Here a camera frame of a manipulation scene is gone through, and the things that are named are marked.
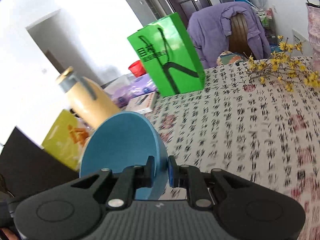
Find person's hand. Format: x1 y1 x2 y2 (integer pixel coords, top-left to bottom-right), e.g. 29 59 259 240
1 228 19 240

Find calligraphy print tablecloth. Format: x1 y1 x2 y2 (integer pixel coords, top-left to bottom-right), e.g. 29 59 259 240
147 63 319 239

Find yellow snack bag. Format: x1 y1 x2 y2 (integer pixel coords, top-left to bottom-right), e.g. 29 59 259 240
41 109 92 171

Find white red small box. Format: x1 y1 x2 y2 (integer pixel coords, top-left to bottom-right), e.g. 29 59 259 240
125 92 157 114

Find yellow thermos jug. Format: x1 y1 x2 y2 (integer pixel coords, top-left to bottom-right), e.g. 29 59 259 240
56 67 120 129

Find purple tissue pack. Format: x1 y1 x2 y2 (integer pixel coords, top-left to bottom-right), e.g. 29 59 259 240
103 74 157 108

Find black panel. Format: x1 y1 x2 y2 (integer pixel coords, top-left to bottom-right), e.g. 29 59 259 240
0 127 79 197

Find red cup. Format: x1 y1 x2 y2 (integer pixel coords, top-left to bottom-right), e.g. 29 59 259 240
128 60 146 77

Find green paper bag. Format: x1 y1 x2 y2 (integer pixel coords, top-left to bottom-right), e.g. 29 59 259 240
127 13 205 97

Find wooden chair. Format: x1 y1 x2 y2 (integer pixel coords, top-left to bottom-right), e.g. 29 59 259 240
229 14 255 59

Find purple jacket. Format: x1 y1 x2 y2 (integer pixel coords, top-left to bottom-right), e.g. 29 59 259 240
187 2 271 69

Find yellow flower branch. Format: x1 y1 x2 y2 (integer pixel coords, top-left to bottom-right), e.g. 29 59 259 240
245 35 319 92

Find pink wrapped vase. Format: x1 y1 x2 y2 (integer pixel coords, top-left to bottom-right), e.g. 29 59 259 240
306 3 320 72

